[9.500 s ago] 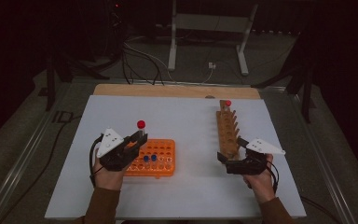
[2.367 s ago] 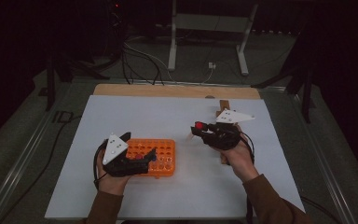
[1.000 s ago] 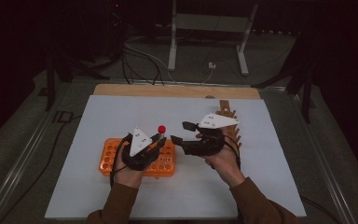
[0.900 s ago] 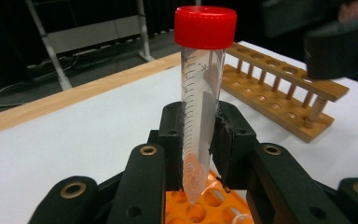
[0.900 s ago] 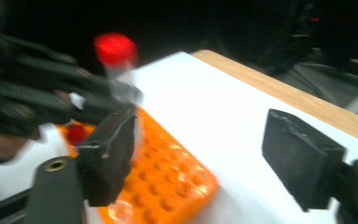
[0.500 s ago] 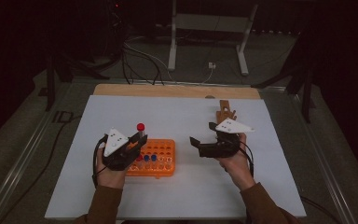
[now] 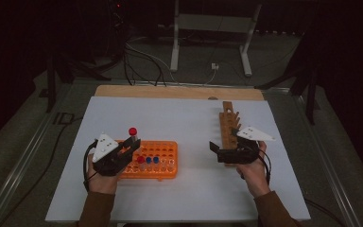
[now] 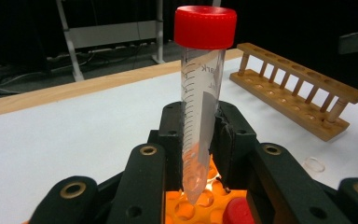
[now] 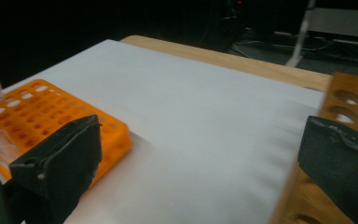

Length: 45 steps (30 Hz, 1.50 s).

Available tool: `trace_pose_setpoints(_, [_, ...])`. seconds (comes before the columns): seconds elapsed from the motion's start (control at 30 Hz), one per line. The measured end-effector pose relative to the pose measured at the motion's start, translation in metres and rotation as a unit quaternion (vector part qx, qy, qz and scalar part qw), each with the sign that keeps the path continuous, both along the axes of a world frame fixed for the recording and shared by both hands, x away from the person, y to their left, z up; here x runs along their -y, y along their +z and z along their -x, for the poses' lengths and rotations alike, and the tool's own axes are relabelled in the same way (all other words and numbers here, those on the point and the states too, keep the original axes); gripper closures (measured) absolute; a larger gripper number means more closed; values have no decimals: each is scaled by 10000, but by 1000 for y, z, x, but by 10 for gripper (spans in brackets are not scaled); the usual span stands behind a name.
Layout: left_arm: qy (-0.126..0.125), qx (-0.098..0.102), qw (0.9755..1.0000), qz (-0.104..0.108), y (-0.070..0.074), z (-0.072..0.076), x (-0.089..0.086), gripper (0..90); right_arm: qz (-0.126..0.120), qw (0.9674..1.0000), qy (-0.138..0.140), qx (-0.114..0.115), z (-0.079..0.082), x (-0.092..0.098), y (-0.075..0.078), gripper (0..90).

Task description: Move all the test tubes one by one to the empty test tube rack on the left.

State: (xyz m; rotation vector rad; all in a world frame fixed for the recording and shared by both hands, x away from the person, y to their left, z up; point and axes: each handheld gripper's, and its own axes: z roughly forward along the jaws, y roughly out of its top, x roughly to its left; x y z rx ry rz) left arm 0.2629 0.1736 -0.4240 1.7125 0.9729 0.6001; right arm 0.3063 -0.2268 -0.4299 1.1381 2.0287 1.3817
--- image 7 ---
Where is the grey metal stand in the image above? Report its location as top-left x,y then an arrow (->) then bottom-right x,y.
169,0 -> 263,78

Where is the black floor cable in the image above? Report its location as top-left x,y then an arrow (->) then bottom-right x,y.
303,198 -> 346,227

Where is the white table mat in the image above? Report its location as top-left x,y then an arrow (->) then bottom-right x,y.
44,96 -> 311,223

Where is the wooden test tube rack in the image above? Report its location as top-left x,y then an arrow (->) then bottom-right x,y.
218,100 -> 244,167

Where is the person's left hand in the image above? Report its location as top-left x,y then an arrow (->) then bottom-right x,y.
86,154 -> 121,195

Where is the dark equipment with red light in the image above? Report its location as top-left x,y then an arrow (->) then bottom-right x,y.
107,0 -> 129,61

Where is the hand-held gripper cable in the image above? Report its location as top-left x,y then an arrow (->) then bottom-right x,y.
82,140 -> 99,192
257,147 -> 272,186

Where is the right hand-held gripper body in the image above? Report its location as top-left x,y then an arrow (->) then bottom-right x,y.
216,126 -> 277,165

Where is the white cable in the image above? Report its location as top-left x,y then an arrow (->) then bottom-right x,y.
169,67 -> 217,86

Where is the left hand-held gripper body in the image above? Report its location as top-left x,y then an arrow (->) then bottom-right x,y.
92,133 -> 134,178

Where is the black cable bundle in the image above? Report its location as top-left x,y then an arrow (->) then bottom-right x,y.
122,41 -> 168,88

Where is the person's right hand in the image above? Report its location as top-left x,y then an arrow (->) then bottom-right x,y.
235,140 -> 272,199

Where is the right hand-held gripper cable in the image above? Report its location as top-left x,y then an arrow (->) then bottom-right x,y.
257,147 -> 272,186

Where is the metal floor rail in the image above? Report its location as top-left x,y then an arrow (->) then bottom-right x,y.
296,94 -> 363,227
0,108 -> 58,227

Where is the orange plastic test tube rack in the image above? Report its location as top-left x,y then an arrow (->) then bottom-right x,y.
116,139 -> 179,183

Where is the black tripod stand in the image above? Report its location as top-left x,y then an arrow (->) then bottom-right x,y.
45,53 -> 112,114

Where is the left hand-held gripper cable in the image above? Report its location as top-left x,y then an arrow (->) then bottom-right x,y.
82,140 -> 99,192

